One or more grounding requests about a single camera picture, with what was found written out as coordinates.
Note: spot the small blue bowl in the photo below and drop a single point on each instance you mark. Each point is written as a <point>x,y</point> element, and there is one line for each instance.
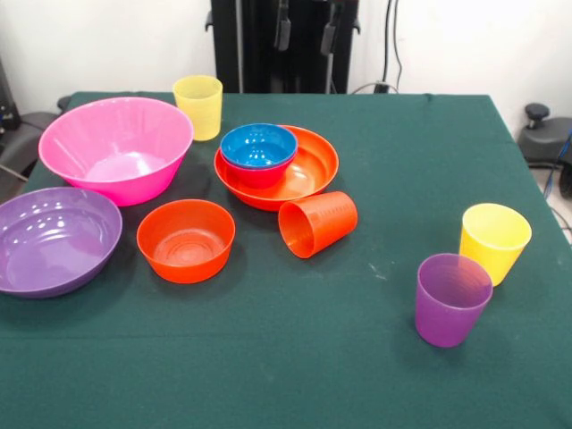
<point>259,145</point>

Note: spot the purple cup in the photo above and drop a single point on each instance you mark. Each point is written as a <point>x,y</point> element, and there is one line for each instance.
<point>447,317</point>

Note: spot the large orange bowl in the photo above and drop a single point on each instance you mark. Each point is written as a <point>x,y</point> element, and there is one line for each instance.
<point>313,170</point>

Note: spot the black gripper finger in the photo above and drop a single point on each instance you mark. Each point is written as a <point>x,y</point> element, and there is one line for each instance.
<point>330,38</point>
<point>282,31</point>

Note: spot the black pedestal foot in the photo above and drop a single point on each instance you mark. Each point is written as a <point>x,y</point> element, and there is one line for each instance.
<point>31,129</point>
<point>545,138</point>

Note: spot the dark green tablecloth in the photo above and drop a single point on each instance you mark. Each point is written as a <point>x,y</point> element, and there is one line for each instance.
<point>286,357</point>

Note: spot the small orange bowl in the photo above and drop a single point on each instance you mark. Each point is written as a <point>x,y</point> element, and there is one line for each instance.
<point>185,263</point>

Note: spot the orange cup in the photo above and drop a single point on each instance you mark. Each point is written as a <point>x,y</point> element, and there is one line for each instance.
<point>326,221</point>

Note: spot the purple bowl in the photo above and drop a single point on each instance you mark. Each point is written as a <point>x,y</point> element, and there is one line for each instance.
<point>53,241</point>

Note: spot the pale yellow cup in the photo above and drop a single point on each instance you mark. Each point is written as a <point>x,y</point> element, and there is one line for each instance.
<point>199,111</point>

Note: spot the large pink bowl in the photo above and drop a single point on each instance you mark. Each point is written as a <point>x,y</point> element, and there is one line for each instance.
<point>111,147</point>

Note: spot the bright yellow cup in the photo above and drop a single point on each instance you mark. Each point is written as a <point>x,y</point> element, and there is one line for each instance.
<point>491,250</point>

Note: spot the small pink-red bowl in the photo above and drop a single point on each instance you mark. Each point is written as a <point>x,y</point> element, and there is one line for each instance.
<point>257,176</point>

